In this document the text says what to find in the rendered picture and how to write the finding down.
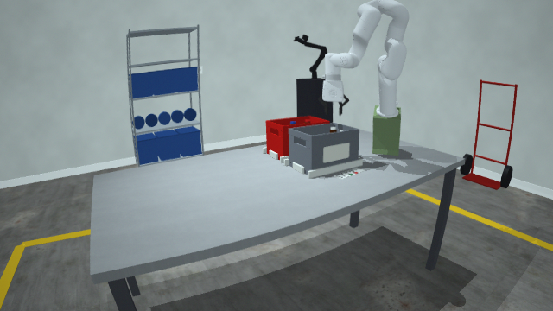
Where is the white paper strip with colored squares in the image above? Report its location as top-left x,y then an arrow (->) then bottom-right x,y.
334,168 -> 365,179

